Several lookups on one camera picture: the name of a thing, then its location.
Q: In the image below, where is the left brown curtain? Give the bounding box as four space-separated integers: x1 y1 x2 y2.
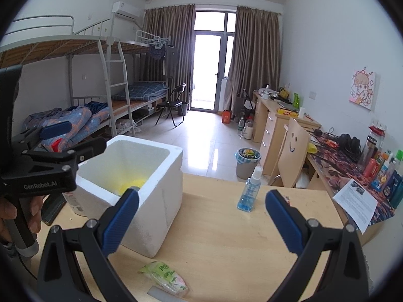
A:
139 4 196 103

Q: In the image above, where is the yellow foam net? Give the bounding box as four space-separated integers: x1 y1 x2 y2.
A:
115 178 146 196

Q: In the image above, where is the wooden desk with drawers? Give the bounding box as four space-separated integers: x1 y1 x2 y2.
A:
251 91 322 177

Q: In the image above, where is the blue orange quilt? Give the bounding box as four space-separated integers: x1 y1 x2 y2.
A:
22 102 109 152

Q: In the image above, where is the brown curtain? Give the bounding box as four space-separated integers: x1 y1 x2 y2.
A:
223 6 281 110
139 4 196 103

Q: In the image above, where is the black folding chair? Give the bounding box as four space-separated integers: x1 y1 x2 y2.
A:
155 83 186 128

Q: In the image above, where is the patterned desk mat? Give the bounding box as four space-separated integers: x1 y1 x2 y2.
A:
306 134 402 225

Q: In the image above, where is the black smartphone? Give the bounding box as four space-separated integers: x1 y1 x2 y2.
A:
41 193 66 226

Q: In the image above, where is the white foam stick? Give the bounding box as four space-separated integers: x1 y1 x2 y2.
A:
148 286 178 302

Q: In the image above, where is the white paper sheet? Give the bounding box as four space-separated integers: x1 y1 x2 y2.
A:
333 179 378 234

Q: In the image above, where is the wooden smiley chair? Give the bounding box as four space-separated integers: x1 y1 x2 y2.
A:
268 118 311 188

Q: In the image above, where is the metal bunk bed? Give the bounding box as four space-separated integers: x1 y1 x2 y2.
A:
1 12 172 132

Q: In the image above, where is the trash bin with blue bag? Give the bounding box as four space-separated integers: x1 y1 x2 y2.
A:
235 148 261 179

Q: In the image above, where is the white lotion bottle red pump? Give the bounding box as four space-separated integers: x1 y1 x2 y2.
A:
63 192 85 217

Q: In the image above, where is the anime wall picture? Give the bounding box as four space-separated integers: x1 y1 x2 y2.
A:
349 67 376 110

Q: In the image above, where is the balcony glass door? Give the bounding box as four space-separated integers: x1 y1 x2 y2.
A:
190 10 236 112

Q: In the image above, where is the blue plaid mattress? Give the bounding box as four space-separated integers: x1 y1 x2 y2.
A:
128 81 169 102

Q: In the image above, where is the green tissue pack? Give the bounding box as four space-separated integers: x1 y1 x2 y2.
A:
137 261 188 296

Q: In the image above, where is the white air conditioner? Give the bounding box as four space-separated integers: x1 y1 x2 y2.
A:
112 2 143 20

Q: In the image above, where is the white foam box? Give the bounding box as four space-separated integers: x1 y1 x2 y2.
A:
74 135 183 258

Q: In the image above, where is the person's left hand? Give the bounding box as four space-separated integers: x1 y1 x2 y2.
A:
0 194 45 243

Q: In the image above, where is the right brown curtain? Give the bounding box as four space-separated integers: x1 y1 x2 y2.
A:
223 6 281 110

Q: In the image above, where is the orange bag on floor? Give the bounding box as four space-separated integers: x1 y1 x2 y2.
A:
221 110 231 124

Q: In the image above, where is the blue spray bottle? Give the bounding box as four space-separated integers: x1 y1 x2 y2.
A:
237 166 263 213

